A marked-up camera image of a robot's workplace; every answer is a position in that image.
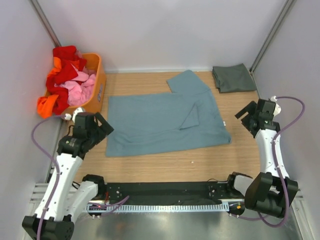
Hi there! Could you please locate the blue-grey t shirt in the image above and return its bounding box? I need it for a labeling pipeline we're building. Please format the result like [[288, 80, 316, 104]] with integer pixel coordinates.
[[105, 70, 232, 157]]

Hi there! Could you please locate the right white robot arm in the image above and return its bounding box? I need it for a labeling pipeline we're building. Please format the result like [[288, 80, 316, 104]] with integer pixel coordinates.
[[225, 96, 299, 219]]

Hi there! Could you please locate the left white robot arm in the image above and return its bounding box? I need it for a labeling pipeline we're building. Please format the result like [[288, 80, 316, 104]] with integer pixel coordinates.
[[22, 112, 114, 240]]

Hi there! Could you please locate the folded dark grey t shirt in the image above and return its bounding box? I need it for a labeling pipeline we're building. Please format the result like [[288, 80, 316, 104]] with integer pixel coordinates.
[[212, 63, 257, 94]]

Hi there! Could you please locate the pink t shirt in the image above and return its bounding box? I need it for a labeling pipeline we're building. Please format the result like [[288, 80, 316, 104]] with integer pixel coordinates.
[[61, 50, 96, 106]]

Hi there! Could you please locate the orange t shirt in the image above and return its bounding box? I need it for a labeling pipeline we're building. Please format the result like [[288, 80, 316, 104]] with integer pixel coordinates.
[[37, 57, 62, 119]]

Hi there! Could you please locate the orange plastic laundry basket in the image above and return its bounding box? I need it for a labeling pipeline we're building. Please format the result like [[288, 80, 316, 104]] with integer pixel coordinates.
[[43, 52, 108, 117]]

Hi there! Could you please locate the red t shirt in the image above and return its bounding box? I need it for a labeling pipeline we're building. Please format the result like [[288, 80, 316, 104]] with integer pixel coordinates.
[[46, 45, 87, 115]]

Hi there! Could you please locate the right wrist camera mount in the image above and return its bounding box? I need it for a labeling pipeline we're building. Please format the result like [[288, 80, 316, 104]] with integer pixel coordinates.
[[269, 95, 282, 117]]

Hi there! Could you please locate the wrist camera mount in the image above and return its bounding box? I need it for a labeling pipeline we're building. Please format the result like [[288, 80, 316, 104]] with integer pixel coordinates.
[[269, 95, 282, 117], [62, 107, 85, 122]]

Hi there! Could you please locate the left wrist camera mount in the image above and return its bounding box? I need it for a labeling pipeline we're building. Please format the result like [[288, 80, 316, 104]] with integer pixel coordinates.
[[62, 107, 85, 122]]

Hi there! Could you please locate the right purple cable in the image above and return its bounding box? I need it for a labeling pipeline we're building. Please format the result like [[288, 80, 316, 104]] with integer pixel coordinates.
[[232, 96, 306, 229]]

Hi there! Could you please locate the purple cable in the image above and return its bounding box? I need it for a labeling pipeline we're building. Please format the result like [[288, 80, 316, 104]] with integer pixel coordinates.
[[232, 96, 306, 229], [30, 113, 130, 240]]

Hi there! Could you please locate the aluminium frame rail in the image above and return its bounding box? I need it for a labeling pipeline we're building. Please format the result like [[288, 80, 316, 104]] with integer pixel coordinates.
[[30, 183, 304, 203]]

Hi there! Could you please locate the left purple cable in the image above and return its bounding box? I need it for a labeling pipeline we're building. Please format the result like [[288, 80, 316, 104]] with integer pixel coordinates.
[[30, 113, 130, 240]]

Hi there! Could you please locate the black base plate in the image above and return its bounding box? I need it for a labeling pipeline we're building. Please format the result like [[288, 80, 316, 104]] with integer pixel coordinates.
[[103, 181, 244, 206]]

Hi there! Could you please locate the right aluminium corner post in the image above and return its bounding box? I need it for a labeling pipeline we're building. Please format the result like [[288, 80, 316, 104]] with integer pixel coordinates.
[[249, 0, 298, 76]]

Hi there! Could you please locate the aluminium corner post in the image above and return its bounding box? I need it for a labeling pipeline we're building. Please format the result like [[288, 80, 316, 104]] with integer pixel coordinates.
[[249, 0, 298, 76], [29, 0, 62, 47]]

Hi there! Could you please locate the slotted white cable duct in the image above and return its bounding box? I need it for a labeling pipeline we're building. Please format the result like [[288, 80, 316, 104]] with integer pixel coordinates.
[[84, 202, 230, 214]]

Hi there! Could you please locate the left aluminium corner post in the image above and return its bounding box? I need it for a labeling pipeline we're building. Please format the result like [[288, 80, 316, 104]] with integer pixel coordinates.
[[29, 0, 62, 47]]

